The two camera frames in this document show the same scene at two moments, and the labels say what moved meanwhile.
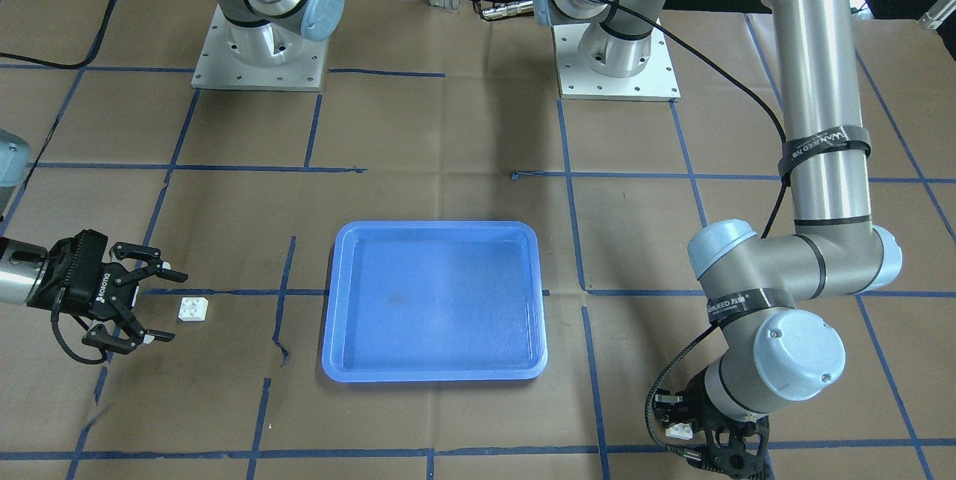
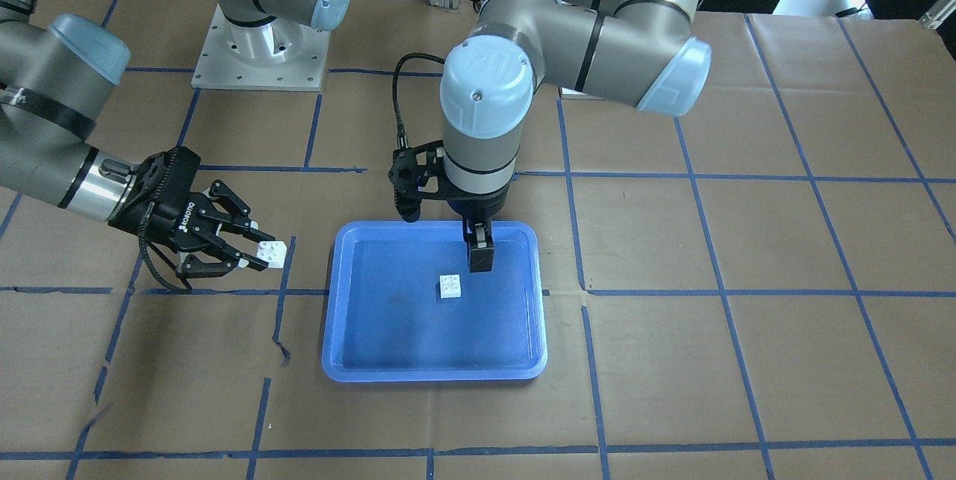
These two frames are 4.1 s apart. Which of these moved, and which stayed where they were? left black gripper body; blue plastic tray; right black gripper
Moved: left black gripper body; right black gripper
Stayed: blue plastic tray
